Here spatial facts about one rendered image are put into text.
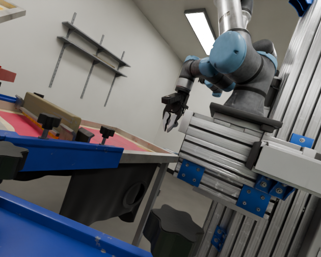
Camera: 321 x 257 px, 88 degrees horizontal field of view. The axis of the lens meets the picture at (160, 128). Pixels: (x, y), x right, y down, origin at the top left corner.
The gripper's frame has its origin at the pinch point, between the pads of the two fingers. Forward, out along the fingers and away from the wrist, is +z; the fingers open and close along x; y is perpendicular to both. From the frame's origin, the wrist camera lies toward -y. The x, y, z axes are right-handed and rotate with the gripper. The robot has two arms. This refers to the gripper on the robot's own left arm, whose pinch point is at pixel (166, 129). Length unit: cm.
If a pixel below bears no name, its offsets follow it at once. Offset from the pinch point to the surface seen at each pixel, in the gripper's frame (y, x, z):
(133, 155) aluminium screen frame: -18.9, -2.0, 12.6
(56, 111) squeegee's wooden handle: -39.8, 17.1, 5.8
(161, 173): 37, 14, 32
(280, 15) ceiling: 175, 2, -186
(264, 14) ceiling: 172, 20, -186
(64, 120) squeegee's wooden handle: -39.8, 10.3, 6.8
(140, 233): 37, 13, 78
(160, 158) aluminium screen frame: 0.7, -2.0, 14.0
